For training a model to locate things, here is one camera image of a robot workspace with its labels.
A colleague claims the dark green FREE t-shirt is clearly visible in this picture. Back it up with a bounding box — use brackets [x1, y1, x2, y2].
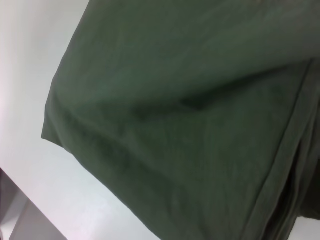
[41, 0, 320, 240]

